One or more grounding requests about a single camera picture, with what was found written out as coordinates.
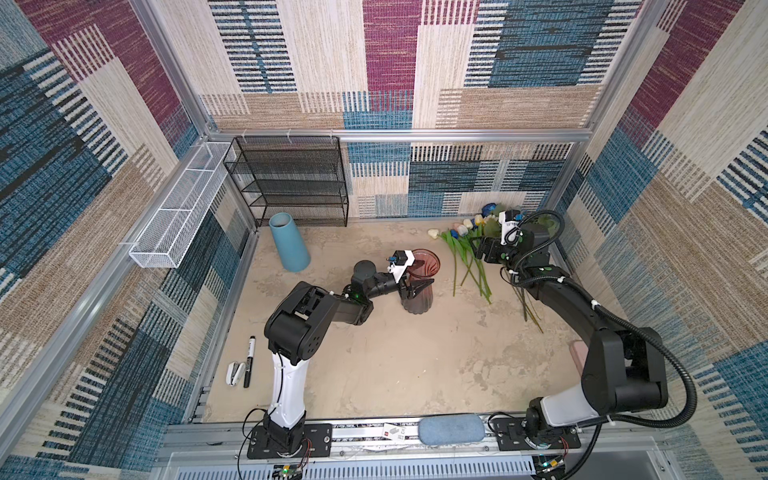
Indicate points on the white wire mesh basket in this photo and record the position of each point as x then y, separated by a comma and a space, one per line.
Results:
165, 240

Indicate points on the white label tag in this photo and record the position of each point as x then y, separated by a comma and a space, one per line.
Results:
394, 432

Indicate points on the black wire shelf rack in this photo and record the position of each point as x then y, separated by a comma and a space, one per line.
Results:
303, 176

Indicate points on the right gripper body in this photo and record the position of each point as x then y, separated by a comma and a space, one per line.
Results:
511, 256

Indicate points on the red glass vase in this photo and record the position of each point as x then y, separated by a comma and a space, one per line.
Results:
419, 278

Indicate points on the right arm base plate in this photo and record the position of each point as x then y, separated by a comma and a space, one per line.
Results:
510, 434

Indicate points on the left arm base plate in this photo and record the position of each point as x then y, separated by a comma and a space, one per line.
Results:
312, 440

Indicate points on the white stapler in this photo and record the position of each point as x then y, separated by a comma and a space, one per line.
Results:
234, 373

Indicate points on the black marker pen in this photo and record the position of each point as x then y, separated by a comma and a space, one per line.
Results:
249, 362

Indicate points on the blue hydrangea bunch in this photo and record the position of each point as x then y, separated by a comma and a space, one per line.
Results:
520, 278

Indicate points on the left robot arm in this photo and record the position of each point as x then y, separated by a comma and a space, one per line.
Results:
297, 327

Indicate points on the blue-grey sponge pad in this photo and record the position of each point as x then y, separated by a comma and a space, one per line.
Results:
451, 429

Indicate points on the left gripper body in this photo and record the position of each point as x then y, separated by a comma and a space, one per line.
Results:
403, 291

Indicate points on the teal ceramic vase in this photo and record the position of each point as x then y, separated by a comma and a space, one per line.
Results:
289, 243

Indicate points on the white tulip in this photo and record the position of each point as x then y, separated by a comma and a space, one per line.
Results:
437, 234
462, 230

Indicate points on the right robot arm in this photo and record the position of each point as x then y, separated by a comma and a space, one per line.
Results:
628, 376

